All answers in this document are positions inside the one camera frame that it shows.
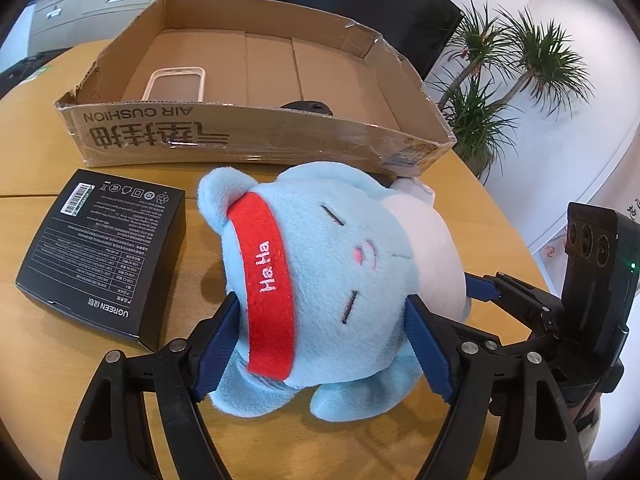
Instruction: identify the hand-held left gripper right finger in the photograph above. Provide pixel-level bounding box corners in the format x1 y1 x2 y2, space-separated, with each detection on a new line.
405 294 588 480

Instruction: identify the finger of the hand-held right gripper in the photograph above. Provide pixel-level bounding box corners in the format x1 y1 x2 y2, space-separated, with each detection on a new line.
465 327 563 361
465 271 566 346

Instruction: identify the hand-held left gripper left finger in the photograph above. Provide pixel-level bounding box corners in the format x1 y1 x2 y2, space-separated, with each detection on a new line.
59 292 241 480

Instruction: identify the blue plush toy red headband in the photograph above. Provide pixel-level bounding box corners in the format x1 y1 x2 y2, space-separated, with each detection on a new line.
196 161 473 418

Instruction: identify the black product box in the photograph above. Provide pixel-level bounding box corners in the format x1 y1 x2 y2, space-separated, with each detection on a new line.
15 168 187 353

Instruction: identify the small black device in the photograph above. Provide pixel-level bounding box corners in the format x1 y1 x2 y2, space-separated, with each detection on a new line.
279 100 335 117

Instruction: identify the clear white-rimmed phone case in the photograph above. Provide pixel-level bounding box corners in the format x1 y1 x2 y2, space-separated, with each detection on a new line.
142 66 207 103

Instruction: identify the large cardboard box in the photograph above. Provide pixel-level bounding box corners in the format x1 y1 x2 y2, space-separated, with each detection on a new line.
54 0 457 178

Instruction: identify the green potted palm plant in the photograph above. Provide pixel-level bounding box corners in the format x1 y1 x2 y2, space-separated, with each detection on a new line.
425 0 596 181

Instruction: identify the black office chair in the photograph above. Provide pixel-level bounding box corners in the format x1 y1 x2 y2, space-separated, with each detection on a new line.
0 47 66 101

